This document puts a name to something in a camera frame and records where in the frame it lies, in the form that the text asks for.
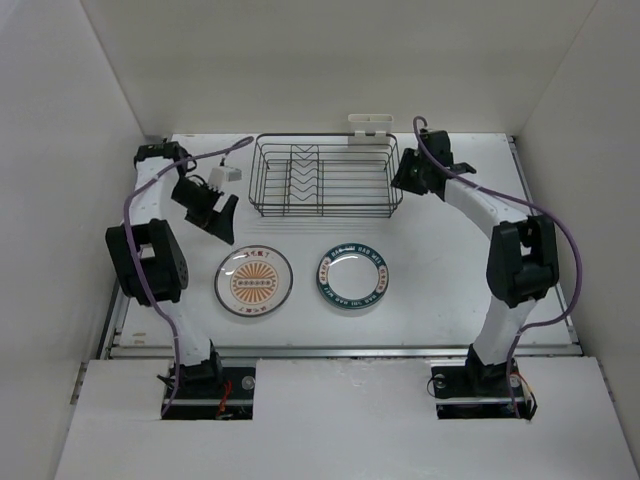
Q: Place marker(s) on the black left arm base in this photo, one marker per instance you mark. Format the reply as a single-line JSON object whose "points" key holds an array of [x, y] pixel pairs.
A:
{"points": [[230, 400]]}

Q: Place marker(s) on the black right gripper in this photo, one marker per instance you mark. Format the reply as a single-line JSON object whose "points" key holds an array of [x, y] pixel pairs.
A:
{"points": [[401, 176]]}

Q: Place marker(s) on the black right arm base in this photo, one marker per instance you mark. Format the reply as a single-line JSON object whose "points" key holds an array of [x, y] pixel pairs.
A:
{"points": [[457, 397]]}

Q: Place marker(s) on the grey wire dish rack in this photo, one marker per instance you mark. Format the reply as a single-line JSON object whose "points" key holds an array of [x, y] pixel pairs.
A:
{"points": [[324, 175]]}

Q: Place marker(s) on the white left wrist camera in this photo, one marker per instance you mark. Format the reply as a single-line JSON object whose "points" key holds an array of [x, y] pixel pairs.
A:
{"points": [[220, 175]]}

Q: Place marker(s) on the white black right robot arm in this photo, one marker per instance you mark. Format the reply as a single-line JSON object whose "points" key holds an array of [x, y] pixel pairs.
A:
{"points": [[522, 264]]}

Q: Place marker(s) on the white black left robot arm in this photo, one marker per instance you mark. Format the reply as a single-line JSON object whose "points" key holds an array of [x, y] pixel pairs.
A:
{"points": [[150, 265]]}

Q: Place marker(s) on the aluminium table edge rail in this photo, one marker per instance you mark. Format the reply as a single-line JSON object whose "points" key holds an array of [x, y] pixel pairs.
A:
{"points": [[437, 299]]}

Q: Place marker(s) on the white plastic cutlery holder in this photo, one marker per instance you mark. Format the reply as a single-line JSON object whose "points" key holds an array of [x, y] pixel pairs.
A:
{"points": [[370, 129]]}

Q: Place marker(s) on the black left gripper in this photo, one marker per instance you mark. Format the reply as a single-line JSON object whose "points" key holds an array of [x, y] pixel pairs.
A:
{"points": [[223, 224]]}

